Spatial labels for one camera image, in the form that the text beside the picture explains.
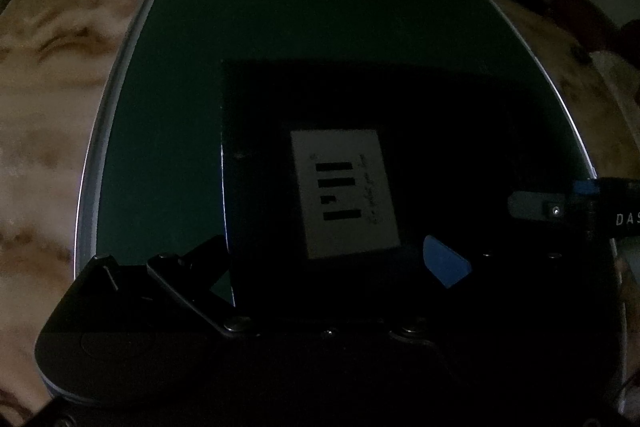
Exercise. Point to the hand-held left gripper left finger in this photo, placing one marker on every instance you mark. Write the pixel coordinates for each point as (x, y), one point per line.
(217, 252)

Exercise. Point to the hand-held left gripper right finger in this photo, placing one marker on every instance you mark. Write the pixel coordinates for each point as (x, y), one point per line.
(445, 264)

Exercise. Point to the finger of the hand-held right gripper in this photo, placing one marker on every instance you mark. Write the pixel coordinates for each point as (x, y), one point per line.
(585, 188)
(535, 206)

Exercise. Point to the black box lid with label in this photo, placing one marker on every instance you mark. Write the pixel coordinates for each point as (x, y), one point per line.
(345, 192)

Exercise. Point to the green desk mat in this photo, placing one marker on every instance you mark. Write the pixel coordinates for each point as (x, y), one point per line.
(175, 107)

